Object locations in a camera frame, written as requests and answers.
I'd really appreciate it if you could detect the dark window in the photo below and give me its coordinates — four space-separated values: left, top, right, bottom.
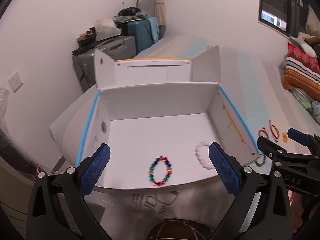
259 0 309 37

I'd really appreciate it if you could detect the beige curtain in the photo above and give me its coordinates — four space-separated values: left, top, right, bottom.
154 0 167 25

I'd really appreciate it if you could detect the dark clothes pile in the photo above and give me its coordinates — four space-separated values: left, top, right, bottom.
113 7 148 24

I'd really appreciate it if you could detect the striped orange pillow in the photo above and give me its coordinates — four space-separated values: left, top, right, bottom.
283 41 320 102

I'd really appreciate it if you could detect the grey suitcase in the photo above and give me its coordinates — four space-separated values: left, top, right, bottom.
72 35 137 93

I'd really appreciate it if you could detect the brown fur blanket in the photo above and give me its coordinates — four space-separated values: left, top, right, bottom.
304 36 320 61

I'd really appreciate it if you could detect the floral quilt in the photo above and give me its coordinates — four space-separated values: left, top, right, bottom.
290 88 320 124

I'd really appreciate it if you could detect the white plastic bag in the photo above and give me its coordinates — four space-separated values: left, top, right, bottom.
94 18 121 41

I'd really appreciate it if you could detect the striped bed sheet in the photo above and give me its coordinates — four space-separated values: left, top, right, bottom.
94 32 320 235

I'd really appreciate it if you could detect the teal suitcase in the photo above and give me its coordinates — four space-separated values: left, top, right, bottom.
127 17 160 54

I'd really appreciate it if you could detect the white pink bead bracelet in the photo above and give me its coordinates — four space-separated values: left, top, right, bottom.
194 141 215 170

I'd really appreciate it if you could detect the blue yellow cardboard box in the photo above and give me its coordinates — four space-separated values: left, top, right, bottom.
50 46 258 193

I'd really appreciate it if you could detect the multicolour glass bead bracelet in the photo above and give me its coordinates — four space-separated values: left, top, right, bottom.
148 155 174 187

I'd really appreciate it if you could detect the red cord bracelet right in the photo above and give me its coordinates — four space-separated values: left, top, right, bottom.
268 119 281 143

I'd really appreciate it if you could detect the brown wooden bead bracelet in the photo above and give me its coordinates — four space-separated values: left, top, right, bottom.
254 153 267 167

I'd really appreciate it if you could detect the white wall socket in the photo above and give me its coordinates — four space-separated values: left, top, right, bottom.
8 71 23 93

